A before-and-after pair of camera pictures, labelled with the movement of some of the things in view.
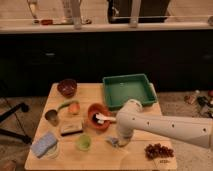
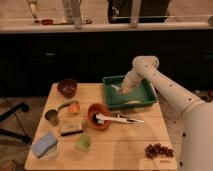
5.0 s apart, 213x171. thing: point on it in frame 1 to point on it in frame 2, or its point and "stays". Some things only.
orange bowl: [93, 110] stays
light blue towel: [113, 140] to [116, 87]
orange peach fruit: [74, 107] stays
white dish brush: [101, 118] stays
